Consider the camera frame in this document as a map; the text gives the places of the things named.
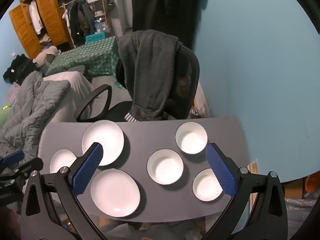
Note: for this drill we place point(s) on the white bed sheet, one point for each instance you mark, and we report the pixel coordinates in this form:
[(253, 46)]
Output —
[(75, 87)]

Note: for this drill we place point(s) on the black clothes pile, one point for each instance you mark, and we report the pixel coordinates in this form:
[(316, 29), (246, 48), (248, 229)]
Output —
[(18, 67)]

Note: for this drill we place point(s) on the small white plate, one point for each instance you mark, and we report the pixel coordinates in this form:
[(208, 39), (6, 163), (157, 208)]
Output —
[(61, 161)]

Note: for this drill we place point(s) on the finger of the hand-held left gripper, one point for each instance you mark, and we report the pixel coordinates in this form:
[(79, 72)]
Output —
[(27, 166), (13, 157)]

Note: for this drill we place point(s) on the small white bowl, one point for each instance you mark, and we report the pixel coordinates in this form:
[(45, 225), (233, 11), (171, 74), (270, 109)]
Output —
[(206, 186)]

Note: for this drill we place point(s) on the wooden shelf unit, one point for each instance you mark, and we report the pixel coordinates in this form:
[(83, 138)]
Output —
[(96, 2)]

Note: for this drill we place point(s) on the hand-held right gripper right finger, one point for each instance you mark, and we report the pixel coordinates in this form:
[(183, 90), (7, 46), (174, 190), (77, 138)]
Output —
[(221, 170)]

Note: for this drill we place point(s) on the grey quilted duvet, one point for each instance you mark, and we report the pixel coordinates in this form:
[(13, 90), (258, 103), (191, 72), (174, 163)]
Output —
[(27, 110)]

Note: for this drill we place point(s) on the black office chair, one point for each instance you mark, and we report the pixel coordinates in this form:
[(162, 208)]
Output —
[(190, 80)]

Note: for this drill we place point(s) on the clear plastic sheeting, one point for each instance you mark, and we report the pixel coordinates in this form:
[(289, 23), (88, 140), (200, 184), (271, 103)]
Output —
[(300, 205)]

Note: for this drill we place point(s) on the white hanging shirt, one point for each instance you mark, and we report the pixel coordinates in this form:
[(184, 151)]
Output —
[(36, 17)]

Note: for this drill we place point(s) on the large white plate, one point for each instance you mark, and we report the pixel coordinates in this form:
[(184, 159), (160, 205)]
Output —
[(115, 193), (107, 137)]

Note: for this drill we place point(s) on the dark grey fleece robe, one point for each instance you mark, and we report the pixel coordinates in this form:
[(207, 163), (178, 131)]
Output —
[(147, 70)]

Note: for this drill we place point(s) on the teal plastic crate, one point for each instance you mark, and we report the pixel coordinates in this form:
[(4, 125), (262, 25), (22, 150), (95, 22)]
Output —
[(96, 38)]

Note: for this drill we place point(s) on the green checked tablecloth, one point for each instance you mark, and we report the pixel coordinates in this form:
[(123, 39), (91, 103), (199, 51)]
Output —
[(90, 57)]

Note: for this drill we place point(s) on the beige clothes pile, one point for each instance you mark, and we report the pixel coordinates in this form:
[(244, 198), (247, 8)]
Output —
[(46, 55)]

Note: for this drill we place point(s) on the black hanging coats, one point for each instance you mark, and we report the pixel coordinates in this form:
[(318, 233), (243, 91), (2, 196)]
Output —
[(162, 7)]

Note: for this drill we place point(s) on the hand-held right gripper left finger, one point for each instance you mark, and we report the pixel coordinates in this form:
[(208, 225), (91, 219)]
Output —
[(87, 170)]

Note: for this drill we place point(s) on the wooden louvred wardrobe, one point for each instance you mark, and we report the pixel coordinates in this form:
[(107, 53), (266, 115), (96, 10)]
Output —
[(52, 17)]

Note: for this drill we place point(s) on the grey door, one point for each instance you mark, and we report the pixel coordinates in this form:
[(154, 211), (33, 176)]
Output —
[(122, 7)]

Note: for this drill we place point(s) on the green plush toy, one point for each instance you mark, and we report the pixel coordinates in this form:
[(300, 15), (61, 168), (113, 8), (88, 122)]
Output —
[(5, 115)]

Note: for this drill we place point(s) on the rack of dark clothes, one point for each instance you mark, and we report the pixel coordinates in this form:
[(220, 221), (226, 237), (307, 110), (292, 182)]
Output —
[(81, 20)]

